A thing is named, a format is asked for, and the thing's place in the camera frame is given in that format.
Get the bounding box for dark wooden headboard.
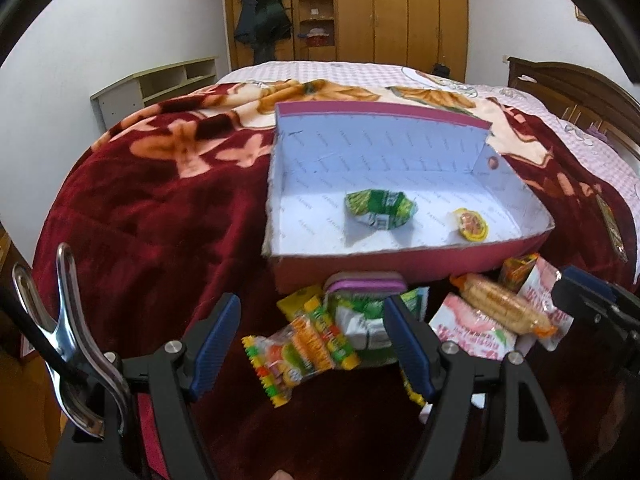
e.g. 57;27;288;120
506;56;640;171

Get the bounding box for low white shelf unit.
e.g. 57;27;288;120
90;56;219;133

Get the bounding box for purple edged snack pack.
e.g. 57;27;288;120
324;271;407;297

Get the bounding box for silver spring clamp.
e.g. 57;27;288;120
11;242;132;441

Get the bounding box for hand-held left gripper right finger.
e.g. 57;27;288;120
382;295;573;480

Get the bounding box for white pink snack packet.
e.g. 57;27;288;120
515;255;573;351
429;292;518;361

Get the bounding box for hanging dark coats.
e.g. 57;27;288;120
234;0;293;66

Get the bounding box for orange green candy packet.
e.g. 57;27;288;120
498;255;541;291

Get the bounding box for wooden wardrobe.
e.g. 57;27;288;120
205;0;469;83

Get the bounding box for smartphone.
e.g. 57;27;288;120
595;194;628;263

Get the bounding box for green white snack packet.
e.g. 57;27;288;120
325;287;431;368

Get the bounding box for maroon cardboard box white inside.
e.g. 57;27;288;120
261;100;556;295

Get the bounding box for small yellow jelly cup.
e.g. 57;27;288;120
454;208;489;241

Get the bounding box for orange cracker packet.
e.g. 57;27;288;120
450;272;558;338

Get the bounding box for black cable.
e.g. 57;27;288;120
0;287;86;396

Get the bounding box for crumpled green snack packet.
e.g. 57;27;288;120
344;188;418;232

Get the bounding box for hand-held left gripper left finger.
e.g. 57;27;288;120
119;292;243;480

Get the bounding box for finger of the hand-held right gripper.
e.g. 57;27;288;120
551;266;640;361

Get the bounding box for yellow snack bar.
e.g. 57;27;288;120
276;284;326;321

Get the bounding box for orange yellow candy packet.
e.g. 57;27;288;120
241;307;361;407

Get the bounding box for red floral blanket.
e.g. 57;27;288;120
31;79;640;480

